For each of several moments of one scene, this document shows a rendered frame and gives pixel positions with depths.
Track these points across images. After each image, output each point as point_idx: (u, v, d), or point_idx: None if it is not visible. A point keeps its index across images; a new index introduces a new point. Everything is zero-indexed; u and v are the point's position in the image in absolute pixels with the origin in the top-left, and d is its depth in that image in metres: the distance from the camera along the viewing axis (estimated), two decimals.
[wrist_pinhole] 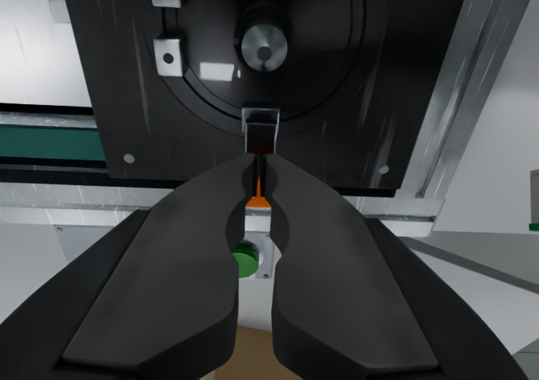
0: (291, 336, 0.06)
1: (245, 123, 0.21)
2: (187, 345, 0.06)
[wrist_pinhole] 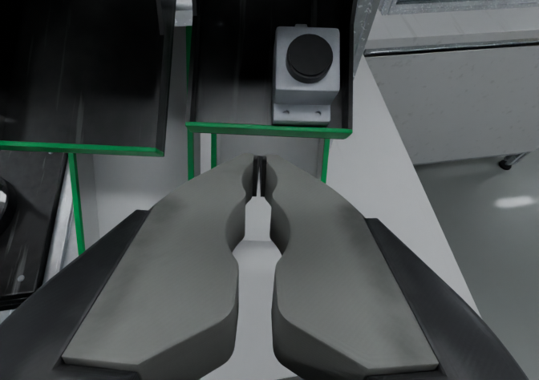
0: (291, 336, 0.06)
1: None
2: (187, 345, 0.06)
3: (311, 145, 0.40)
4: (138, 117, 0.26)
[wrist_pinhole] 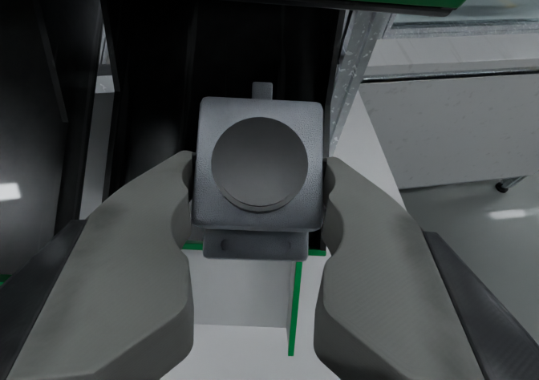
0: (333, 333, 0.06)
1: None
2: (144, 345, 0.06)
3: None
4: (37, 227, 0.19)
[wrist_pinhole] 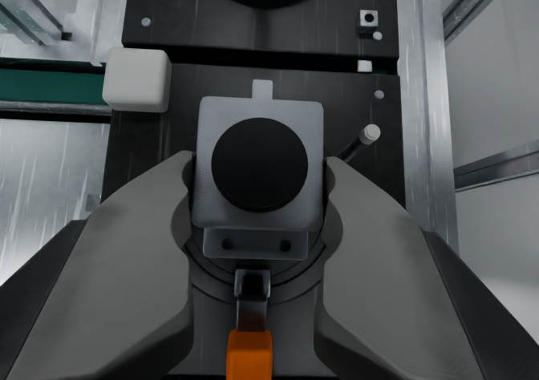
0: (333, 333, 0.06)
1: (237, 285, 0.21)
2: (144, 345, 0.06)
3: None
4: None
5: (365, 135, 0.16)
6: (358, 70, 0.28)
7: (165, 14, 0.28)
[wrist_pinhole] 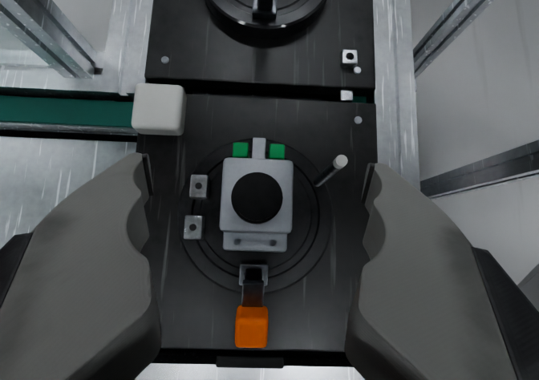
0: (366, 336, 0.06)
1: (241, 276, 0.27)
2: (109, 350, 0.06)
3: None
4: None
5: (336, 163, 0.21)
6: (341, 99, 0.34)
7: (180, 53, 0.34)
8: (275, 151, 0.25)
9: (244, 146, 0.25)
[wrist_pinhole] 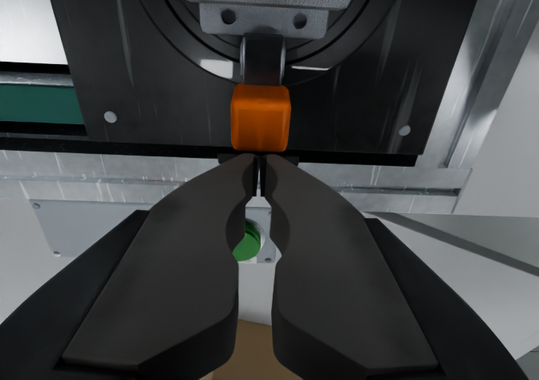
0: (291, 336, 0.06)
1: None
2: (187, 345, 0.06)
3: None
4: None
5: None
6: None
7: None
8: None
9: None
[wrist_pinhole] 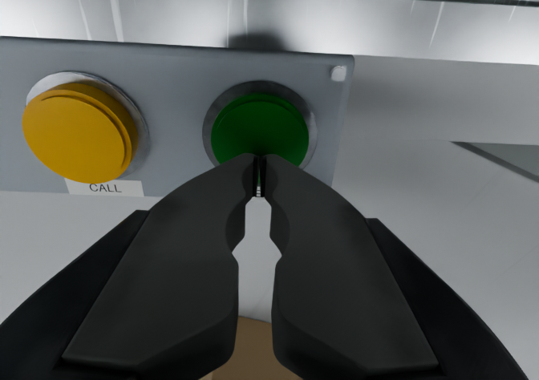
0: (291, 336, 0.06)
1: None
2: (187, 345, 0.06)
3: None
4: None
5: None
6: None
7: None
8: None
9: None
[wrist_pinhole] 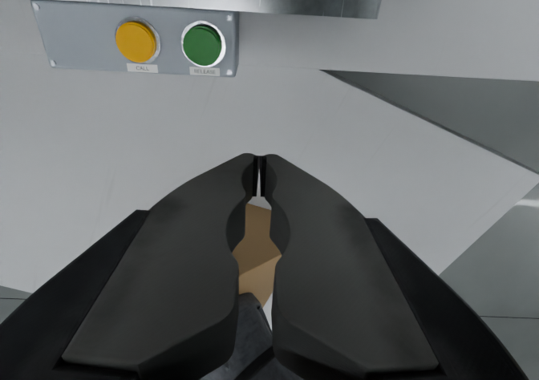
0: (291, 336, 0.06)
1: None
2: (187, 345, 0.06)
3: None
4: None
5: None
6: None
7: None
8: None
9: None
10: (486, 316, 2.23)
